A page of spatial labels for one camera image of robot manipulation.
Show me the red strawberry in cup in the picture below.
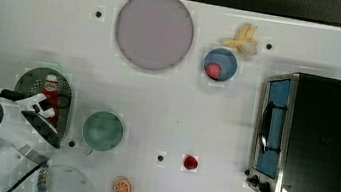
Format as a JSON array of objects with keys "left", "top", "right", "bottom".
[{"left": 205, "top": 63, "right": 222, "bottom": 80}]

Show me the peeled toy banana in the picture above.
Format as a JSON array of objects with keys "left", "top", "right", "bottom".
[{"left": 222, "top": 23, "right": 258, "bottom": 58}]

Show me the red toy strawberry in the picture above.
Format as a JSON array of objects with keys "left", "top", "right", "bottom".
[{"left": 183, "top": 155, "right": 199, "bottom": 171}]

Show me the red plush ketchup bottle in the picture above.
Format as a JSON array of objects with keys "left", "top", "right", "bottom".
[{"left": 42, "top": 74, "right": 59, "bottom": 127}]

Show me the blue cup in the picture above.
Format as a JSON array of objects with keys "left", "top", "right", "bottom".
[{"left": 203, "top": 48, "right": 238, "bottom": 82}]

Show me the green mug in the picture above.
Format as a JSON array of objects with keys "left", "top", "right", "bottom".
[{"left": 82, "top": 111, "right": 124, "bottom": 155}]

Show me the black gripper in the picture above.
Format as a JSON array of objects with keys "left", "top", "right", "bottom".
[{"left": 19, "top": 93, "right": 61, "bottom": 149}]

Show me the silver black toaster oven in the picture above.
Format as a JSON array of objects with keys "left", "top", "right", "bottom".
[{"left": 244, "top": 72, "right": 341, "bottom": 192}]

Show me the green oval strainer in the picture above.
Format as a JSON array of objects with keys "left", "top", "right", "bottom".
[{"left": 14, "top": 67, "right": 73, "bottom": 139}]

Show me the orange slice toy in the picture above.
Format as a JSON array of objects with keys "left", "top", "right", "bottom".
[{"left": 113, "top": 178, "right": 132, "bottom": 192}]

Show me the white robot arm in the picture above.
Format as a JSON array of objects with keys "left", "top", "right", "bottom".
[{"left": 0, "top": 89, "right": 94, "bottom": 192}]

